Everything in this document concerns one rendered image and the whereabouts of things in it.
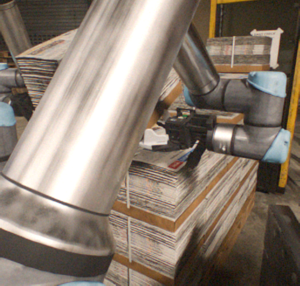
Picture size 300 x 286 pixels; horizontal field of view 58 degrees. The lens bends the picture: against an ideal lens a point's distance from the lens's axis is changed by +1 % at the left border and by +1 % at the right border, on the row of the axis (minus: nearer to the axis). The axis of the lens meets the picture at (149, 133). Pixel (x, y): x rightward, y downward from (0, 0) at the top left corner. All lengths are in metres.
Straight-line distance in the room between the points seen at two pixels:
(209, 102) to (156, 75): 0.43
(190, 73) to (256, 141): 0.20
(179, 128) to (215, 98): 0.11
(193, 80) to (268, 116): 0.17
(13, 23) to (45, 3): 8.12
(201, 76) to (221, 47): 1.39
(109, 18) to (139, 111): 0.07
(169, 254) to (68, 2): 8.18
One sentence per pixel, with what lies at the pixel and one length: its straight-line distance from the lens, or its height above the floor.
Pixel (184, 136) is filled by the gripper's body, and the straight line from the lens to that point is 0.66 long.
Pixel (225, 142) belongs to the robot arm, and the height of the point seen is 0.98.
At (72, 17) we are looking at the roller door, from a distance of 8.66.
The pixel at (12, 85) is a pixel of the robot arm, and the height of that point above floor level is 1.06.
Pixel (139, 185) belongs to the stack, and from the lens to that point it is 0.95.
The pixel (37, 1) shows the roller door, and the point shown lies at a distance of 9.22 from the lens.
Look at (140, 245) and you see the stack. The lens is 1.08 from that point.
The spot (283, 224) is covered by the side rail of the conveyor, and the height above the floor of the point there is 0.80.
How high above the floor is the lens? 1.16
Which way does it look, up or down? 16 degrees down
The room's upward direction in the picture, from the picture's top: straight up
